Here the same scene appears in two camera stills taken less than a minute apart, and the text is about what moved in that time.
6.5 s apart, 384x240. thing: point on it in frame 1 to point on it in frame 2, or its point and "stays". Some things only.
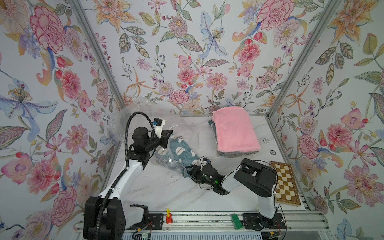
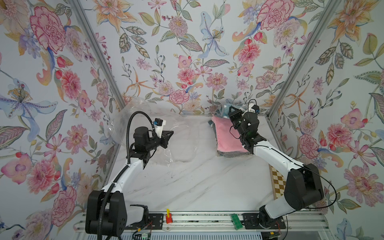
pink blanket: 235,131 stays
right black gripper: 196,168 to 240,115
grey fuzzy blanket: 231,154 stays
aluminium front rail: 287,221 stays
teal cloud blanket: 179,154 to 225,108
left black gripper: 164,139 stays
